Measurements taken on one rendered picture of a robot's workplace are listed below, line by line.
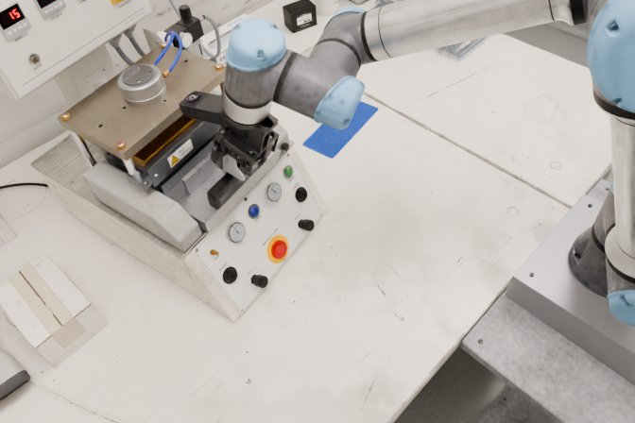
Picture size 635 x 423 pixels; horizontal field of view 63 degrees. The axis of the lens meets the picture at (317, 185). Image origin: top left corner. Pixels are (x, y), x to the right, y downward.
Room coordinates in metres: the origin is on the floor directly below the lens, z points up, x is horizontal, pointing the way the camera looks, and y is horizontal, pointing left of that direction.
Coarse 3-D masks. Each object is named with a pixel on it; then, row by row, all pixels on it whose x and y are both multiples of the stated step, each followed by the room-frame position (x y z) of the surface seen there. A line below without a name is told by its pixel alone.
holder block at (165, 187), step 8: (208, 144) 0.76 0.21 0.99; (200, 152) 0.74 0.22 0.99; (208, 152) 0.75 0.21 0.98; (112, 160) 0.74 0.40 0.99; (120, 160) 0.74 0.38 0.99; (192, 160) 0.72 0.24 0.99; (200, 160) 0.74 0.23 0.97; (120, 168) 0.73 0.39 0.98; (176, 168) 0.70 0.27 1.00; (184, 168) 0.70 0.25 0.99; (192, 168) 0.72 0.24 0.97; (168, 176) 0.68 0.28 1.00; (176, 176) 0.69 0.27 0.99; (160, 184) 0.66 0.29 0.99; (168, 184) 0.67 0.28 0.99; (176, 184) 0.68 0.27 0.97; (160, 192) 0.66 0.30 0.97
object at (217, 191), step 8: (248, 168) 0.68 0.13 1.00; (224, 176) 0.65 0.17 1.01; (232, 176) 0.65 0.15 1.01; (216, 184) 0.63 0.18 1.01; (224, 184) 0.63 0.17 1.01; (232, 184) 0.64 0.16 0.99; (208, 192) 0.62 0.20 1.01; (216, 192) 0.62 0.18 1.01; (224, 192) 0.63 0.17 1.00; (216, 200) 0.61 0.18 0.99; (216, 208) 0.61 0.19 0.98
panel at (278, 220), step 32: (288, 160) 0.77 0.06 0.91; (256, 192) 0.69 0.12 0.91; (288, 192) 0.73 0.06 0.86; (224, 224) 0.61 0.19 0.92; (256, 224) 0.65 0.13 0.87; (288, 224) 0.68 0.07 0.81; (224, 256) 0.57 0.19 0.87; (256, 256) 0.60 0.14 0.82; (288, 256) 0.63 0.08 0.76; (224, 288) 0.53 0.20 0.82; (256, 288) 0.55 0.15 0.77
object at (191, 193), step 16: (208, 160) 0.70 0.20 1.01; (272, 160) 0.73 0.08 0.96; (192, 176) 0.66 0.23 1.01; (208, 176) 0.69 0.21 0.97; (256, 176) 0.69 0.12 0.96; (176, 192) 0.66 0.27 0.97; (192, 192) 0.65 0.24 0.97; (240, 192) 0.65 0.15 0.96; (192, 208) 0.62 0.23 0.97; (208, 208) 0.61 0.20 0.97; (224, 208) 0.62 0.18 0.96; (208, 224) 0.58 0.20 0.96
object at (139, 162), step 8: (176, 120) 0.76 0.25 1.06; (184, 120) 0.76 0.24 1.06; (192, 120) 0.76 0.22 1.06; (168, 128) 0.74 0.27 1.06; (176, 128) 0.74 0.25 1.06; (184, 128) 0.74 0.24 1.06; (160, 136) 0.72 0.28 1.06; (168, 136) 0.72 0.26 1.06; (176, 136) 0.72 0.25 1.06; (152, 144) 0.70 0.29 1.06; (160, 144) 0.70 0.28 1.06; (144, 152) 0.69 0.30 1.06; (152, 152) 0.68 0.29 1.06; (136, 160) 0.68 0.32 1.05; (144, 160) 0.67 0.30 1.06
